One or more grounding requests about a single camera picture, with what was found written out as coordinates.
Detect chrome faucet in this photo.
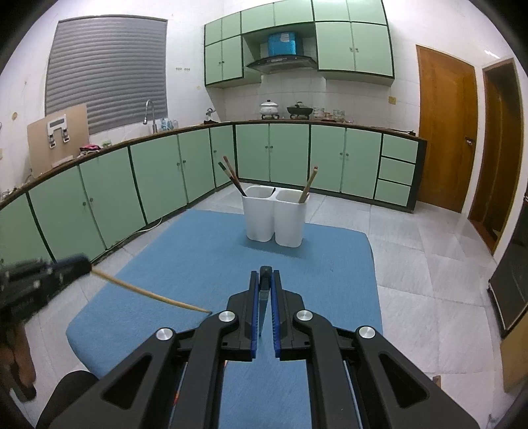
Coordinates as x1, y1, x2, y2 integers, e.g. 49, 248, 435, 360
143, 100, 158, 135

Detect white double utensil holder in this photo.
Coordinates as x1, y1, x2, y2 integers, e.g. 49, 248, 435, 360
241, 185, 310, 248

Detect green kitchen cabinets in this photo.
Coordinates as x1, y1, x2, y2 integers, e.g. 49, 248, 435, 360
0, 121, 427, 269
203, 0, 395, 87

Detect leaning cardboard sheet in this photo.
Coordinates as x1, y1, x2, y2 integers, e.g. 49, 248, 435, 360
27, 104, 90, 178

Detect cardboard box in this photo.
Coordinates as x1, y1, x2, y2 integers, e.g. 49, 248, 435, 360
500, 326, 528, 392

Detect blue box above hood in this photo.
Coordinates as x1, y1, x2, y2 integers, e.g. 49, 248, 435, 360
267, 31, 298, 56

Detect blue mat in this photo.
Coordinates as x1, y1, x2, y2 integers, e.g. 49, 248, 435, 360
66, 209, 383, 429

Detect wooden door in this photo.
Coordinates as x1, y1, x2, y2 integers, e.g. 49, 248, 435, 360
416, 45, 479, 214

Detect black wok with lid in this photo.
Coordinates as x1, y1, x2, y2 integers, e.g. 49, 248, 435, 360
286, 102, 313, 120

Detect range hood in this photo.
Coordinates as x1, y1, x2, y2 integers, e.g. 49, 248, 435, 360
245, 55, 318, 75

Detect green lower kitchen cabinets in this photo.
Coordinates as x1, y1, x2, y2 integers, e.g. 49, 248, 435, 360
0, 121, 427, 269

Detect wooden door frame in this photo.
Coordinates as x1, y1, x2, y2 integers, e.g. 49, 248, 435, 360
467, 58, 524, 256

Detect green upper kitchen cabinets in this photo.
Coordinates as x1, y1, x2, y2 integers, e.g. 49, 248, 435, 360
203, 0, 395, 87

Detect white plastic bracket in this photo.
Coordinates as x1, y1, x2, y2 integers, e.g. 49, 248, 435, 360
47, 117, 70, 148

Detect person's left forearm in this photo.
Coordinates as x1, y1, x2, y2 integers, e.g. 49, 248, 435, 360
0, 319, 37, 403

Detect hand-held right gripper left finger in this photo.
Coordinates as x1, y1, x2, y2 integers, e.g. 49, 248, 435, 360
49, 270, 260, 429

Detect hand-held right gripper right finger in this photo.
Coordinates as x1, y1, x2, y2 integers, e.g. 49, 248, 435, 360
270, 269, 481, 429

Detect grey window blind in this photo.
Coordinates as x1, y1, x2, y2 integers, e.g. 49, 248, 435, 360
45, 17, 169, 135

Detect white floor cable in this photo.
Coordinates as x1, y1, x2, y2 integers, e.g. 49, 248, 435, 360
105, 214, 166, 250

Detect black glass-door cabinet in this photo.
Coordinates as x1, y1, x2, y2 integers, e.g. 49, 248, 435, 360
489, 235, 528, 339

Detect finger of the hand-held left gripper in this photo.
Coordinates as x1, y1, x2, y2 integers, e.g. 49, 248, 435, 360
55, 256, 92, 285

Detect light wooden chopstick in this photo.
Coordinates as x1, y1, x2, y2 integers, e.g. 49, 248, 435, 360
298, 168, 316, 204
302, 166, 319, 204
91, 269, 213, 315

